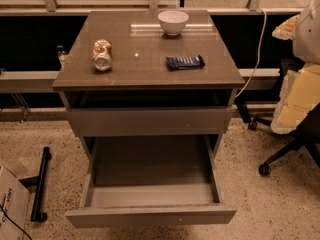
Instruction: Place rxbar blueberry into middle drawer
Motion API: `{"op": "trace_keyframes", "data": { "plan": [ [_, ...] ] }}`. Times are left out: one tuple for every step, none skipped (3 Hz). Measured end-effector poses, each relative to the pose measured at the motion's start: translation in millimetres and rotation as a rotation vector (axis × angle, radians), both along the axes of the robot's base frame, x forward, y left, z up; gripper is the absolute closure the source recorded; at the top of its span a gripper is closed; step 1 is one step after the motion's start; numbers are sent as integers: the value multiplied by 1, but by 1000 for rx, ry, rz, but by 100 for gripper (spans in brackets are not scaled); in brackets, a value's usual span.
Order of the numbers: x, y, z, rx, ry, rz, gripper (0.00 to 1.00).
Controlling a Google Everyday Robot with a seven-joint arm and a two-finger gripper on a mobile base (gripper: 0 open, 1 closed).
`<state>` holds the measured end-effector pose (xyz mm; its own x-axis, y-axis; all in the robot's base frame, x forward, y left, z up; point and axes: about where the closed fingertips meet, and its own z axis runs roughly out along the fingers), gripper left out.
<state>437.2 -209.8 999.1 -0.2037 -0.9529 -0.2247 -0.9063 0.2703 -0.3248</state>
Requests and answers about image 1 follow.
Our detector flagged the grey drawer cabinet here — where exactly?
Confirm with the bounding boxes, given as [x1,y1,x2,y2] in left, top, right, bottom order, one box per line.
[53,11,243,155]

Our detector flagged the white ceramic bowl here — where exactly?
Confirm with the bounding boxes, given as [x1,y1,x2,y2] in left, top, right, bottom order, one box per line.
[158,10,189,35]

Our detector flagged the white cardboard box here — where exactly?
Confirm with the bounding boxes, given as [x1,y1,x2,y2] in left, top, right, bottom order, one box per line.
[0,166,30,240]

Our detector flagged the crushed metal soda can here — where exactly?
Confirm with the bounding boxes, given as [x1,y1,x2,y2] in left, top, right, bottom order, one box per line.
[92,39,112,71]

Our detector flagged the black metal stand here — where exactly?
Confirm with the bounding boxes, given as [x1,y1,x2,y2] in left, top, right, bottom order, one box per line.
[19,146,51,222]

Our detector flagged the black office chair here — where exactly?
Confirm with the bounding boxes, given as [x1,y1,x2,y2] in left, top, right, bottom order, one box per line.
[235,57,320,177]

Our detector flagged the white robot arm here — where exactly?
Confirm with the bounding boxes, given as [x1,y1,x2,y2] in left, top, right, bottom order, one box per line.
[271,0,320,134]

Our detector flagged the closed grey top drawer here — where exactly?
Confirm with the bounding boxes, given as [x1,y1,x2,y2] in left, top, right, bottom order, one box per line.
[66,107,232,137]

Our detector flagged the open grey middle drawer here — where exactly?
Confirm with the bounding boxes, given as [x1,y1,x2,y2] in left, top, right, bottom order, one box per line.
[66,135,236,228]

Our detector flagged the white cable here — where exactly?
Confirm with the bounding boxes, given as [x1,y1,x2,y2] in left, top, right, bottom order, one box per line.
[235,7,268,99]

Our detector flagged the small bottle behind cabinet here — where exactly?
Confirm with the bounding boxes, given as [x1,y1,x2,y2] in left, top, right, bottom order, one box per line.
[57,45,68,66]

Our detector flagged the black thin cable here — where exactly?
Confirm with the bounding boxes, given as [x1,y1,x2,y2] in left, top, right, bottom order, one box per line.
[0,204,33,240]

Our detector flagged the blue rxbar blueberry bar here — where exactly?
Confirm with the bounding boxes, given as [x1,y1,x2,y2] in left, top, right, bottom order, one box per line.
[166,55,205,70]

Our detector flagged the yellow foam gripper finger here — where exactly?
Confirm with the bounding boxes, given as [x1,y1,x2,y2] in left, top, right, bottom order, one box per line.
[272,15,299,40]
[271,64,320,134]

